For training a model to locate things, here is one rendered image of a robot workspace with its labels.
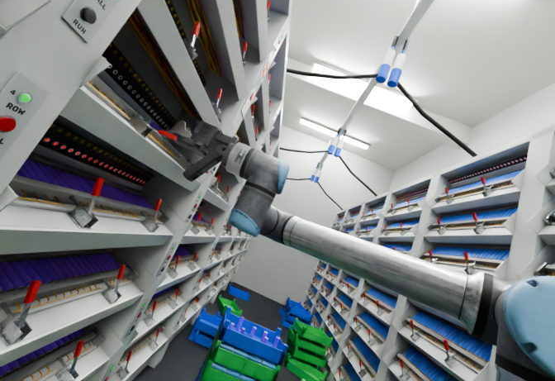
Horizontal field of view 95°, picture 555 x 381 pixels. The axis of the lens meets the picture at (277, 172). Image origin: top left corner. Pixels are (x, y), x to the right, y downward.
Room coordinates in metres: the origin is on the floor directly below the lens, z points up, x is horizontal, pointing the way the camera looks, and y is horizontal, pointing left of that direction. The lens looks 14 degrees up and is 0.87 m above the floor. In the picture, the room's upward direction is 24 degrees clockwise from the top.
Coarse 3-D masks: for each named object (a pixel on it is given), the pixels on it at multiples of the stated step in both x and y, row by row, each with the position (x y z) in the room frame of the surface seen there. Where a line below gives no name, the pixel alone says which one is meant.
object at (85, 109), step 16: (96, 64) 0.33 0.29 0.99; (112, 80) 0.56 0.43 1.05; (80, 96) 0.34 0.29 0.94; (96, 96) 0.41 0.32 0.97; (128, 96) 0.63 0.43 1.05; (64, 112) 0.35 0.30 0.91; (80, 112) 0.36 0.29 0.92; (96, 112) 0.38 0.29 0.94; (112, 112) 0.41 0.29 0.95; (144, 112) 0.71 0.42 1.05; (96, 128) 0.41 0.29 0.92; (112, 128) 0.43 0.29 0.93; (128, 128) 0.45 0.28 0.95; (112, 144) 0.46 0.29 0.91; (128, 144) 0.49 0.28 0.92; (144, 144) 0.52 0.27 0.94; (176, 144) 0.94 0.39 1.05; (144, 160) 0.57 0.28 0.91; (160, 160) 0.62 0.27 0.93; (192, 160) 0.93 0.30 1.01; (176, 176) 0.74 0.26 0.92; (208, 176) 0.93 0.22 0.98
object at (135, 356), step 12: (144, 336) 1.44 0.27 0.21; (156, 336) 1.47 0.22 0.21; (168, 336) 1.63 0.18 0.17; (132, 348) 1.32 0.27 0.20; (144, 348) 1.42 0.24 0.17; (156, 348) 1.49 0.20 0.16; (120, 360) 1.25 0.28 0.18; (132, 360) 1.31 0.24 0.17; (144, 360) 1.36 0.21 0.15; (120, 372) 1.20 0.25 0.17; (132, 372) 1.26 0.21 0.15
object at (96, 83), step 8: (96, 80) 0.39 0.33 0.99; (96, 88) 0.41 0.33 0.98; (104, 88) 0.42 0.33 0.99; (104, 96) 0.41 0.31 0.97; (112, 96) 0.44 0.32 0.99; (112, 104) 0.43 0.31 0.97; (120, 104) 0.47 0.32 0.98; (128, 112) 0.50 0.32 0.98; (152, 136) 0.61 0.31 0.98; (160, 136) 0.63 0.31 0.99; (160, 144) 0.63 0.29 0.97; (168, 144) 0.69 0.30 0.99; (176, 152) 0.75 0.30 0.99
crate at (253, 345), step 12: (228, 312) 1.42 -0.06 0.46; (228, 324) 1.24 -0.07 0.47; (252, 324) 1.44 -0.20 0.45; (228, 336) 1.24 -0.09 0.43; (240, 336) 1.24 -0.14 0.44; (240, 348) 1.24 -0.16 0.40; (252, 348) 1.24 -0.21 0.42; (264, 348) 1.25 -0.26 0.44; (276, 348) 1.25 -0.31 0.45; (276, 360) 1.25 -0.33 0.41
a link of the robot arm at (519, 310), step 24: (528, 288) 0.31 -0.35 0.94; (552, 288) 0.30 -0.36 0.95; (504, 312) 0.33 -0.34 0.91; (528, 312) 0.30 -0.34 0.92; (552, 312) 0.29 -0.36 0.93; (504, 336) 0.35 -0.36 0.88; (528, 336) 0.30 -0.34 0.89; (552, 336) 0.29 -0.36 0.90; (504, 360) 0.34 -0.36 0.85; (528, 360) 0.31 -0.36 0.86; (552, 360) 0.29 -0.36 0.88
